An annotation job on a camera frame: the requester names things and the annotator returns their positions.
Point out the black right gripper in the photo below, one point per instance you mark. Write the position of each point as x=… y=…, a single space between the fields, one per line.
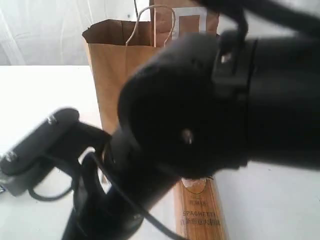
x=110 y=201

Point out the blue white milk carton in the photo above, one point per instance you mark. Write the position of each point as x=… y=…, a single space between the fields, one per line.
x=2 y=189

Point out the brown paper shopping bag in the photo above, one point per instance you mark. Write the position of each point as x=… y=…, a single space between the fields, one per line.
x=115 y=50

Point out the brown kraft pouch orange label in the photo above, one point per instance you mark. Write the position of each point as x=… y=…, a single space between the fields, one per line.
x=178 y=18

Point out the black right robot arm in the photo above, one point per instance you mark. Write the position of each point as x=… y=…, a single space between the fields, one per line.
x=201 y=105

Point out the spaghetti packet dark blue top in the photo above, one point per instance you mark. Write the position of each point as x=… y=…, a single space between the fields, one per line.
x=198 y=211

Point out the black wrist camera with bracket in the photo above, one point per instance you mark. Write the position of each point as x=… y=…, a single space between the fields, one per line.
x=57 y=142

